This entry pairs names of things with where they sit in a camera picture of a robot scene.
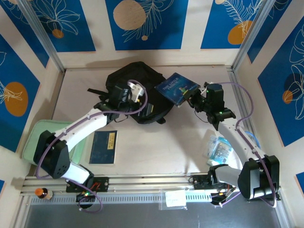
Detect Little Prince book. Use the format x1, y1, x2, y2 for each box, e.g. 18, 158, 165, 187
154, 72, 200, 108

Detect black backpack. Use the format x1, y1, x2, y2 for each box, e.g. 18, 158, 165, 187
87, 61, 175, 124

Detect navy book with yellow label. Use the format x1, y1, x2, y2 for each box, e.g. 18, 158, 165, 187
89, 130, 118, 165

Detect clear zip bag white paper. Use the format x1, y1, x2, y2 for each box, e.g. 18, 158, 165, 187
159, 189, 188, 211

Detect clear packet with blue print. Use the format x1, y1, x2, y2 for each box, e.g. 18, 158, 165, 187
203, 134, 232, 167

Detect blue poster dark circle leaves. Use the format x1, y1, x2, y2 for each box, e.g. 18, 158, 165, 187
257, 21, 304, 147

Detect blue poster beige circle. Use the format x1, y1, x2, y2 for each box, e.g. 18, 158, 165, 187
105, 0, 190, 51

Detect blue poster orange circle fern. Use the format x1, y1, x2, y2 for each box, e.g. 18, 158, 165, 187
200, 0, 265, 50

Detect blue poster white flower outline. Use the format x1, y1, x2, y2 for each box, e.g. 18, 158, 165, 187
29, 0, 97, 53

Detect light green tray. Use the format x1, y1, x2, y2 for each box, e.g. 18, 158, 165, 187
21, 120, 87, 167

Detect blue poster orange oval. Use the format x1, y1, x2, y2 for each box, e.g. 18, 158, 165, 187
0, 33, 41, 152

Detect brown bottle with orange cap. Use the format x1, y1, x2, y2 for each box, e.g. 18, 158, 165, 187
35, 187, 53, 200

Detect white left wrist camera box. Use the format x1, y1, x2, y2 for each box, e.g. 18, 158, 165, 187
128, 81, 146, 103

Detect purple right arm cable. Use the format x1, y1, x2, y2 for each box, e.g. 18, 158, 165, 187
211, 82, 278, 209

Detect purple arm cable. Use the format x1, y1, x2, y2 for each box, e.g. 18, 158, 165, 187
35, 80, 149, 212
211, 82, 278, 209

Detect aluminium side rail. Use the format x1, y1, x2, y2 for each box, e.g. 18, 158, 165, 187
227, 66, 270, 172

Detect aluminium mounting rail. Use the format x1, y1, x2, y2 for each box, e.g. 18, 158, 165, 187
20, 172, 278, 197

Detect aluminium frame post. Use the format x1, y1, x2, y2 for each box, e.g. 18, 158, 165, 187
17, 0, 67, 73
231, 0, 277, 71

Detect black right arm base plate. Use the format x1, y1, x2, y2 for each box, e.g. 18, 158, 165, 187
193, 175, 236, 190

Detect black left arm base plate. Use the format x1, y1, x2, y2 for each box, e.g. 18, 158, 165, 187
66, 177, 109, 193

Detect white slotted cable duct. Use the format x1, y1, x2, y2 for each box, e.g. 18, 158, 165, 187
30, 192, 212, 205

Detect blue wall poster leaf lines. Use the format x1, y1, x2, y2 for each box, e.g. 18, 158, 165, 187
247, 0, 304, 64
0, 0, 50, 69

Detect black connector with wires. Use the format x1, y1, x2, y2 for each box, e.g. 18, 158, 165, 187
76, 187, 98, 203
210, 187, 240, 203

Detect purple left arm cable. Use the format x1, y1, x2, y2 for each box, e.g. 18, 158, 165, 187
35, 80, 149, 212

